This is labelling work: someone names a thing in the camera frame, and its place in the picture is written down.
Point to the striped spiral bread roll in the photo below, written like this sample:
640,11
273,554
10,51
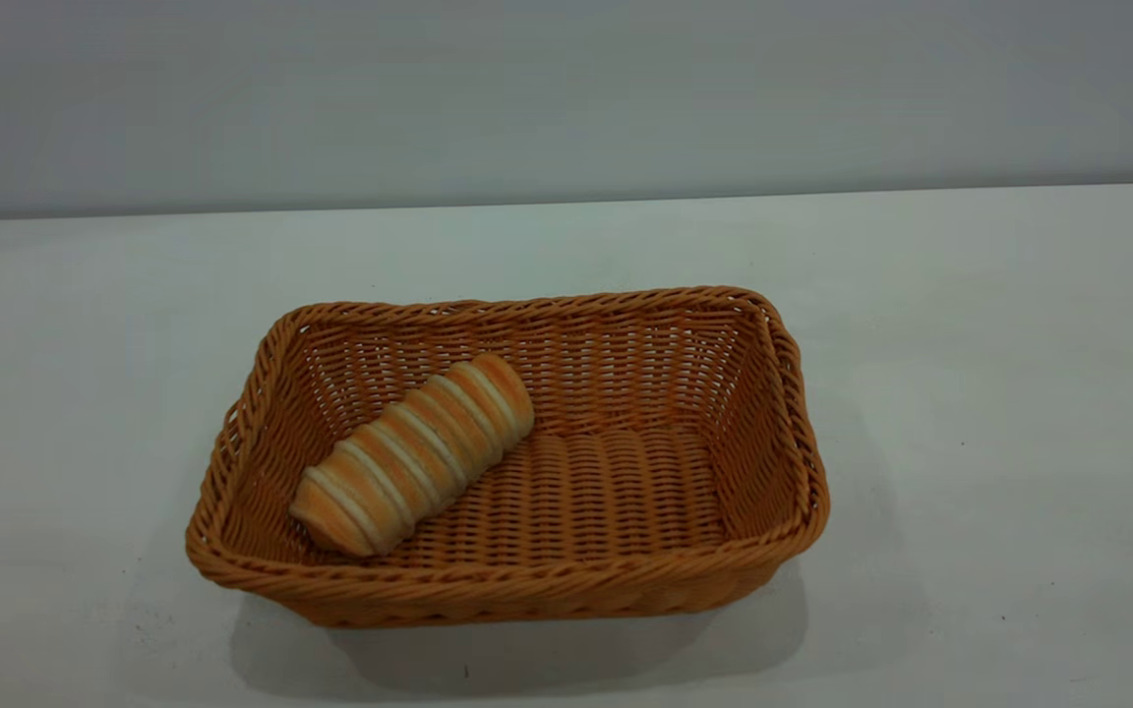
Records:
409,457

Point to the orange woven wicker basket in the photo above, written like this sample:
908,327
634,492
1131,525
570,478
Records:
626,492

